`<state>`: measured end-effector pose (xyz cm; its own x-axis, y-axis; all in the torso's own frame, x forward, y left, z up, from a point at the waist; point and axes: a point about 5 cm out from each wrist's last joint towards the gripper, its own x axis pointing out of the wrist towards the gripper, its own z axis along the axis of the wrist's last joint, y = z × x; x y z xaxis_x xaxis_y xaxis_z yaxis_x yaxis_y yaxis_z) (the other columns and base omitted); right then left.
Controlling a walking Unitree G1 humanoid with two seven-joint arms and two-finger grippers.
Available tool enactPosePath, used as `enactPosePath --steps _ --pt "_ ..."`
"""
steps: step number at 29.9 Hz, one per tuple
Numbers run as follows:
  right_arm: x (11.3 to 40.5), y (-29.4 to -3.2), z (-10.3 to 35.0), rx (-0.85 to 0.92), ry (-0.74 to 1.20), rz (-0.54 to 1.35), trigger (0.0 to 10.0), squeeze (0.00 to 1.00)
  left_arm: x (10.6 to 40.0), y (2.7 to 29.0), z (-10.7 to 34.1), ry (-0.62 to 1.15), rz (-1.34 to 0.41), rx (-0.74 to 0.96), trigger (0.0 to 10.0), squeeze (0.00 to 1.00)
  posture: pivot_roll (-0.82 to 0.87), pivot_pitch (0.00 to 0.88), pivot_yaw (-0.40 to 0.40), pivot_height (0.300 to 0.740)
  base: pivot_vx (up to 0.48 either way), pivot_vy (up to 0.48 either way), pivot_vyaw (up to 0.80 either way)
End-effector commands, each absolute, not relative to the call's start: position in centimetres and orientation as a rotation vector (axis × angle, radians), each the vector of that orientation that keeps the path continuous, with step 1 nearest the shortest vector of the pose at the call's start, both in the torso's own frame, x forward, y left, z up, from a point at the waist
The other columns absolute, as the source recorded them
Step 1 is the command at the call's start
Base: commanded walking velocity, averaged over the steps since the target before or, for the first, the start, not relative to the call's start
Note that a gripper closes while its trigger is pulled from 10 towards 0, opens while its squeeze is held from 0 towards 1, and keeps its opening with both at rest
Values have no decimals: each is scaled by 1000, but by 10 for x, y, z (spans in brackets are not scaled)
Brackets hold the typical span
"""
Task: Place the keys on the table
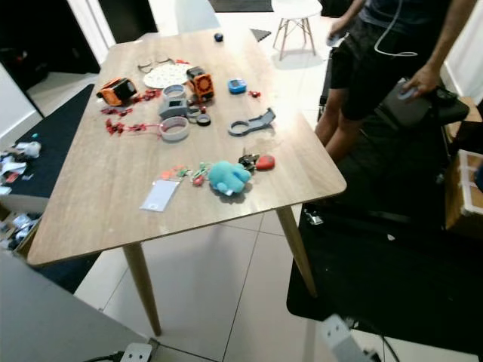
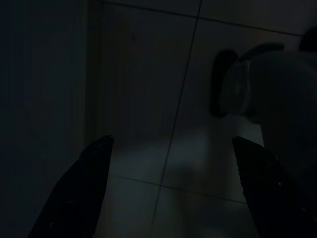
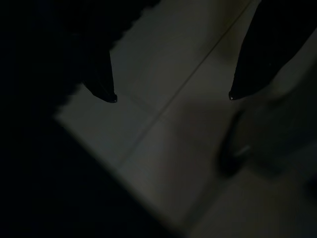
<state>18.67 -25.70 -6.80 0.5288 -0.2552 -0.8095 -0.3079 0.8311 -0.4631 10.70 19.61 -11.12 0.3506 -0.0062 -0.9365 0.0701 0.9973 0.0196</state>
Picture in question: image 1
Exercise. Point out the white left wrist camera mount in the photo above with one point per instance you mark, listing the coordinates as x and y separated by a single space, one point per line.
137 354

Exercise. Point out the open box with clutter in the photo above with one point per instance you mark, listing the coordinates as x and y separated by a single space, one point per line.
16 234

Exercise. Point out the person in dark clothes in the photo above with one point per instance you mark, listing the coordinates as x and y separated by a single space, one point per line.
370 60

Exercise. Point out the small white toy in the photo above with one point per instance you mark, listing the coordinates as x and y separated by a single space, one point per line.
28 149

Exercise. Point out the grey flat panel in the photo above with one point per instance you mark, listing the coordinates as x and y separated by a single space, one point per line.
53 324

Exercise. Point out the small black knob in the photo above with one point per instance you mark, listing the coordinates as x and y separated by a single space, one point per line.
218 36

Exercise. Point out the dark grey chair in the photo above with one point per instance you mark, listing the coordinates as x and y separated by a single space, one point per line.
423 109

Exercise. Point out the light wooden table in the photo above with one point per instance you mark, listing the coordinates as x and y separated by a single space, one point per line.
113 196

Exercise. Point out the blue round gadget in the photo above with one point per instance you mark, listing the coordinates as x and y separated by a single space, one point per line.
237 85

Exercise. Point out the red clip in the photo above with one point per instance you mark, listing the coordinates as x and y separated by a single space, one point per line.
253 94
148 96

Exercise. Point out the grey printed cylinder part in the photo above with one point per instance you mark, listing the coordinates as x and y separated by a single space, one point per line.
173 105

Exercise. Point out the black key bunch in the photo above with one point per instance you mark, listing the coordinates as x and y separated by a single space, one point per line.
247 160

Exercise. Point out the orange black device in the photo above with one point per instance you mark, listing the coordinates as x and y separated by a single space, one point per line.
118 91

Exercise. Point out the cardboard box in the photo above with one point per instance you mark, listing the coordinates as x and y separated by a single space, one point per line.
464 196

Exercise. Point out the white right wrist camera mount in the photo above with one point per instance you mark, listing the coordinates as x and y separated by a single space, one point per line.
341 339

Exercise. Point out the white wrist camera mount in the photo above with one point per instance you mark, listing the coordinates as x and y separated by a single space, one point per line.
137 354
341 339

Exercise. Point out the white card in sleeve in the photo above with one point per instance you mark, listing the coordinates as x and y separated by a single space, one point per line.
160 195

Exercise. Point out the small silver object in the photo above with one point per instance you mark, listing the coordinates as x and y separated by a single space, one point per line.
312 216

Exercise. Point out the white door frame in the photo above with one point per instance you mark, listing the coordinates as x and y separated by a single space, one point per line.
92 26

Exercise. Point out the white shell chair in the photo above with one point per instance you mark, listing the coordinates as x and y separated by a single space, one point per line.
294 7

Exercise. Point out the orange black fan block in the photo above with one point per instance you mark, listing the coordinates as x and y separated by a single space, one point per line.
201 84

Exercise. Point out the orange key tags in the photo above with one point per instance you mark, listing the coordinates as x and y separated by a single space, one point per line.
172 173

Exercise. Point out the black rug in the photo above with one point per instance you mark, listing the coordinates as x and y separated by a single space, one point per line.
385 271

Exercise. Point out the white dotted round plate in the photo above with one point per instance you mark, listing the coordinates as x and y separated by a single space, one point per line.
166 75

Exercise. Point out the dark blue rug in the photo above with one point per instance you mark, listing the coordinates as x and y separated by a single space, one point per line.
60 136

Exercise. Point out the red oval key fob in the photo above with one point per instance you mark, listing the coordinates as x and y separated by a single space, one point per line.
265 162

